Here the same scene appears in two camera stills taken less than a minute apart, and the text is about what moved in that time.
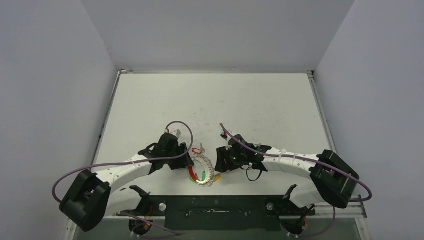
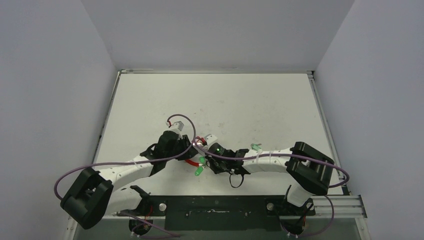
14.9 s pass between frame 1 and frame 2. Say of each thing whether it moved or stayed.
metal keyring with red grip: moved
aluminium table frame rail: stayed
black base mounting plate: stayed
